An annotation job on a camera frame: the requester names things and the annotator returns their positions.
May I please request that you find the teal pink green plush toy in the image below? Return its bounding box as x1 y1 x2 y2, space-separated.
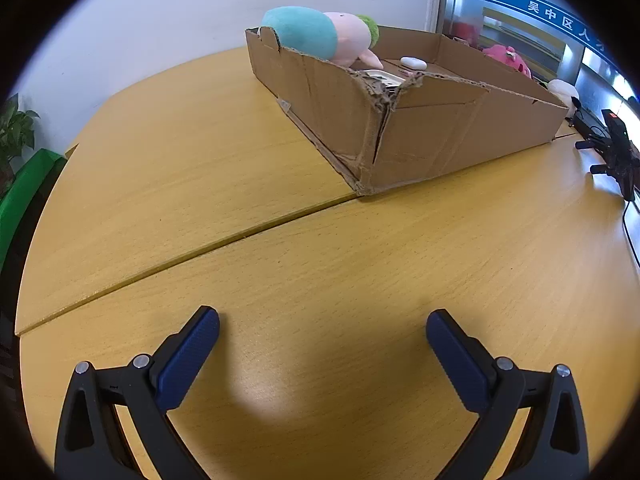
260 6 385 71

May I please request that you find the black cable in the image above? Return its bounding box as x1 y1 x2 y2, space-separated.
621 199 640 266

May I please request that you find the blue window banner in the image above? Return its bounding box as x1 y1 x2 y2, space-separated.
447 0 640 98

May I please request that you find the green potted plant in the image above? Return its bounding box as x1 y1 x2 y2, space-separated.
0 94 41 196

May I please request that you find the white plush toy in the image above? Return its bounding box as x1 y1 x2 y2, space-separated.
547 79 581 107

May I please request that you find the brown cardboard box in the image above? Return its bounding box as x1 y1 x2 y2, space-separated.
244 24 571 197

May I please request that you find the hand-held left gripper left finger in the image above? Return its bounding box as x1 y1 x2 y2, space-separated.
54 305 221 480

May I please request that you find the black object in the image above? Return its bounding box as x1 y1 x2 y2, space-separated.
569 99 607 137

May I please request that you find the clear phone case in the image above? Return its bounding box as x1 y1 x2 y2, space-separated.
360 67 408 89

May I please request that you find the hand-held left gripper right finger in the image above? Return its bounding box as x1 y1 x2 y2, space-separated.
426 309 591 480

